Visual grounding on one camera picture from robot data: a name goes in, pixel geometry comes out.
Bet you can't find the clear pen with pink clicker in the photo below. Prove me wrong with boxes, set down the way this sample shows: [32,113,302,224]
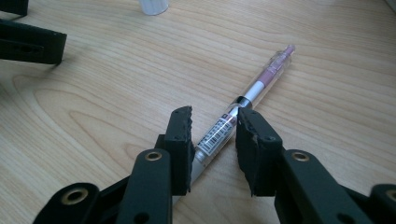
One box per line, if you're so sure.
[172,44,297,205]

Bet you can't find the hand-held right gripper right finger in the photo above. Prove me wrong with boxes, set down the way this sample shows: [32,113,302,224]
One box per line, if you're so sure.
[234,106,375,224]

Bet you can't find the white glue stick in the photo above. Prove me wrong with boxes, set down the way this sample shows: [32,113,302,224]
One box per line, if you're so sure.
[137,0,170,17]

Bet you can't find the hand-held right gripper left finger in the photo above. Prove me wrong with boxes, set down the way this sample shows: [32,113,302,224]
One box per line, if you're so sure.
[116,105,196,224]

